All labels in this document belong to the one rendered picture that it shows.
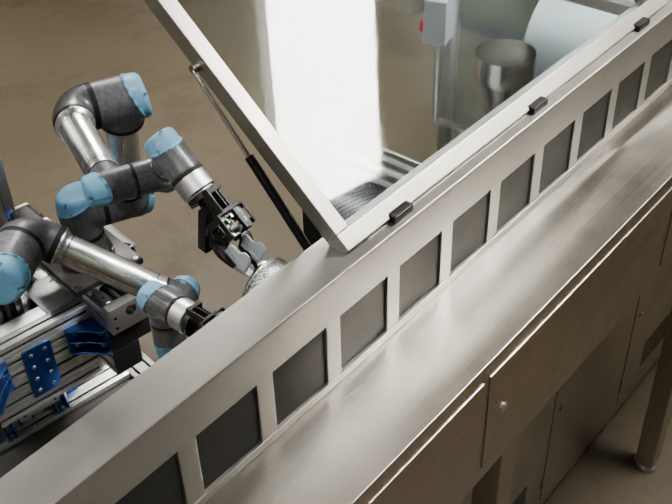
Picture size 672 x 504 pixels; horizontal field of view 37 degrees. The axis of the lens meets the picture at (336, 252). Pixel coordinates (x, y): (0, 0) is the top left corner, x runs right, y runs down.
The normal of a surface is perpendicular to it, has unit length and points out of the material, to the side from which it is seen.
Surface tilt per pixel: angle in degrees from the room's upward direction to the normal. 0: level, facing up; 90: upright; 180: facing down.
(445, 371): 0
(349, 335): 90
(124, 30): 0
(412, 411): 0
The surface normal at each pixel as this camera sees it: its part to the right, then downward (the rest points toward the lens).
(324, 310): 0.77, 0.37
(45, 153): -0.03, -0.79
